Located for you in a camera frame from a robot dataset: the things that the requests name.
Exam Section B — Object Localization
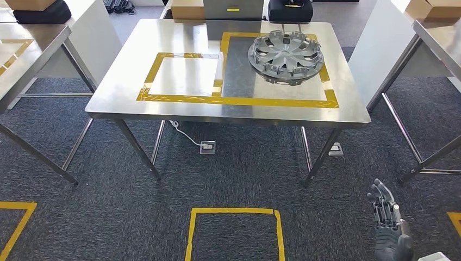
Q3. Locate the black bag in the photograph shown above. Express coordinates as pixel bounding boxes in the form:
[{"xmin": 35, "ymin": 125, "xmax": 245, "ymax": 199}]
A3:
[{"xmin": 13, "ymin": 0, "xmax": 72, "ymax": 25}]

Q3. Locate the square floor outlet plate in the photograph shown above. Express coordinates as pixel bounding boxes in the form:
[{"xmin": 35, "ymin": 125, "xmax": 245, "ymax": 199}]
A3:
[
  {"xmin": 328, "ymin": 142, "xmax": 345, "ymax": 157},
  {"xmin": 200, "ymin": 140, "xmax": 217, "ymax": 155}
]

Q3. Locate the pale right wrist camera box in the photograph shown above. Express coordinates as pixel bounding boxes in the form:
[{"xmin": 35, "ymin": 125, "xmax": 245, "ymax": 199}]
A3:
[{"xmin": 418, "ymin": 251, "xmax": 451, "ymax": 261}]

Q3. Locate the yellow floor tape square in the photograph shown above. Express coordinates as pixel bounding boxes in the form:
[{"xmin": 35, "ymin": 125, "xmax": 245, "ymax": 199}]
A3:
[
  {"xmin": 184, "ymin": 207, "xmax": 286, "ymax": 261},
  {"xmin": 0, "ymin": 201, "xmax": 38, "ymax": 261},
  {"xmin": 446, "ymin": 211, "xmax": 461, "ymax": 237}
]

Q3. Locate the white power cable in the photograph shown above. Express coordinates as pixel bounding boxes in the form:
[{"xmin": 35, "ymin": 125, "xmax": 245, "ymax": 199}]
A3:
[{"xmin": 168, "ymin": 120, "xmax": 203, "ymax": 148}]

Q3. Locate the silver plastic wheel hubcap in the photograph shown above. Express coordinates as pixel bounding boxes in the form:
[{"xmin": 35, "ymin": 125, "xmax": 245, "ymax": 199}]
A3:
[{"xmin": 247, "ymin": 29, "xmax": 325, "ymax": 86}]

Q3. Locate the cardboard box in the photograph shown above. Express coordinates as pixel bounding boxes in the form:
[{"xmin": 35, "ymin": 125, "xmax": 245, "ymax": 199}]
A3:
[
  {"xmin": 170, "ymin": 0, "xmax": 205, "ymax": 20},
  {"xmin": 405, "ymin": 0, "xmax": 461, "ymax": 21},
  {"xmin": 4, "ymin": 0, "xmax": 57, "ymax": 11}
]

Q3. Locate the black hard case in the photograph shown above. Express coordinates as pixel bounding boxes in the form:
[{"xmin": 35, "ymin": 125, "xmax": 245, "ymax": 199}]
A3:
[{"xmin": 267, "ymin": 0, "xmax": 314, "ymax": 24}]

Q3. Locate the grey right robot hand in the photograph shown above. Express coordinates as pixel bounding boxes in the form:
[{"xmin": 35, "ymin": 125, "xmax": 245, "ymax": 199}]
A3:
[{"xmin": 366, "ymin": 178, "xmax": 415, "ymax": 261}]

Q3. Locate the white cabinet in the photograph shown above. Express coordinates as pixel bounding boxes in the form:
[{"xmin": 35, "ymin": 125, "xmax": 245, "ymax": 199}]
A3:
[{"xmin": 7, "ymin": 0, "xmax": 122, "ymax": 110}]

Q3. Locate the steel workbench with yellow tape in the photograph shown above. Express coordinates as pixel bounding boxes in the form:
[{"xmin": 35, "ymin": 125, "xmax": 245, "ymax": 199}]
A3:
[{"xmin": 85, "ymin": 18, "xmax": 372, "ymax": 188}]

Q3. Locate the grey laptop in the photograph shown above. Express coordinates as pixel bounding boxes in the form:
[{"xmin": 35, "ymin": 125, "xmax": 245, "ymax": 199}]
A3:
[{"xmin": 203, "ymin": 0, "xmax": 265, "ymax": 21}]

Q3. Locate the steel table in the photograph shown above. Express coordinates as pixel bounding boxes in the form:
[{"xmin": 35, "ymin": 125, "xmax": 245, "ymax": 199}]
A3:
[
  {"xmin": 367, "ymin": 18, "xmax": 461, "ymax": 184},
  {"xmin": 0, "ymin": 22, "xmax": 98, "ymax": 186}
]

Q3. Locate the large yellow table tape square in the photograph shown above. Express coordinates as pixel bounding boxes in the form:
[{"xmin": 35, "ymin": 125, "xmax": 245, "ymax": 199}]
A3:
[{"xmin": 212, "ymin": 32, "xmax": 340, "ymax": 109}]

